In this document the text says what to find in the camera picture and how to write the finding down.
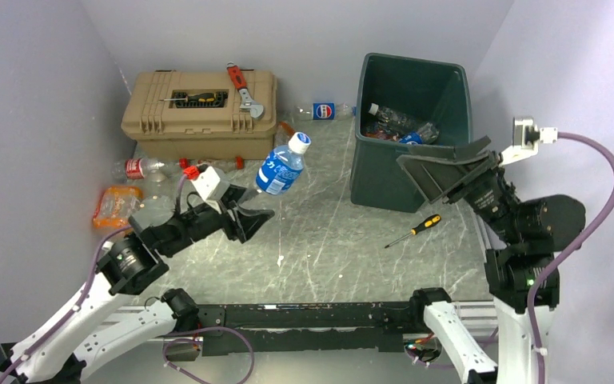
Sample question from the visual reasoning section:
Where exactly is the crushed orange bottle left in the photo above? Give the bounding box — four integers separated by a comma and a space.
92, 185, 143, 231

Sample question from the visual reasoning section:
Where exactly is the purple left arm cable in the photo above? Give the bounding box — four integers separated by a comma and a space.
0, 172, 194, 384

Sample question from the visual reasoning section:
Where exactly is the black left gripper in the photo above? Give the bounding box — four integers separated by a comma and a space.
160, 183, 274, 257

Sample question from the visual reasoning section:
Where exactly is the blue cap bottle behind bin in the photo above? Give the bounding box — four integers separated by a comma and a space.
293, 102, 357, 121

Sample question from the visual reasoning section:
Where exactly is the tall clear bottle white cap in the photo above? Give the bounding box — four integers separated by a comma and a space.
368, 103, 440, 145

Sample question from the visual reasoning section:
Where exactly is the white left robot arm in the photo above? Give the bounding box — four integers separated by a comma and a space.
0, 185, 274, 383

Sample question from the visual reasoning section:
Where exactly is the black yellow screwdriver in toolbox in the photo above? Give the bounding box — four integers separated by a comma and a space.
162, 93, 217, 103

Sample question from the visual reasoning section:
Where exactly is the clear bottle orange label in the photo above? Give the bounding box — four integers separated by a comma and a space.
274, 121, 296, 146

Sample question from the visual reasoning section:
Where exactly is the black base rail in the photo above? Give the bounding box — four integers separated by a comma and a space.
187, 301, 429, 356

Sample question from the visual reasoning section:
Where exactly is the blue Pocari bottle white cap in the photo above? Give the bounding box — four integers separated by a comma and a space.
255, 132, 312, 196

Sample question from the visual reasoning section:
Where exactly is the red handled adjustable wrench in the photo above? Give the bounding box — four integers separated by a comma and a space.
226, 62, 265, 119

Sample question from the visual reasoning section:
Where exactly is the black yellow screwdriver on table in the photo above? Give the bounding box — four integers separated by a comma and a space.
384, 214, 442, 249

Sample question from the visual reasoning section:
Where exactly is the tan plastic toolbox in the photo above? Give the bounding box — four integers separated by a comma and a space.
121, 70, 278, 160

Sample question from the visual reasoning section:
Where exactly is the clear bottle red label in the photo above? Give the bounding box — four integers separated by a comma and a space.
111, 157, 189, 182

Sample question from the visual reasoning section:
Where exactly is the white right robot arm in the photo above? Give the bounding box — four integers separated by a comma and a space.
397, 138, 586, 383

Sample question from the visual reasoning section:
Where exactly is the small clear bottle red cap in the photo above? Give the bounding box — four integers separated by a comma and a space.
191, 156, 245, 173

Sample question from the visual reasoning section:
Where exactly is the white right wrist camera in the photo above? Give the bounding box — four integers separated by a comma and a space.
499, 117, 559, 166

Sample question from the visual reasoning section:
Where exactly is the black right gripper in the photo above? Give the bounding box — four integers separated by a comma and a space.
397, 133, 522, 243

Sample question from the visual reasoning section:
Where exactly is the dark green plastic bin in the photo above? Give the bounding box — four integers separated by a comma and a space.
349, 53, 472, 213

